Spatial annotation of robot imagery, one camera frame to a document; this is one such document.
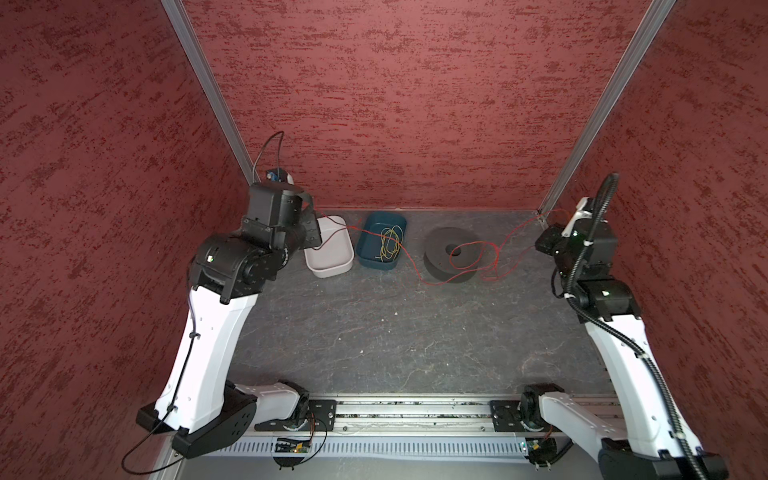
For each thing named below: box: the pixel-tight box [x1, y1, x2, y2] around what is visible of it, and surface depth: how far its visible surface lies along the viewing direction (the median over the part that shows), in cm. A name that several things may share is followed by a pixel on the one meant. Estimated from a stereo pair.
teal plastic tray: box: [356, 211, 407, 271], surface depth 109 cm
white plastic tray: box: [304, 215, 354, 278], surface depth 102 cm
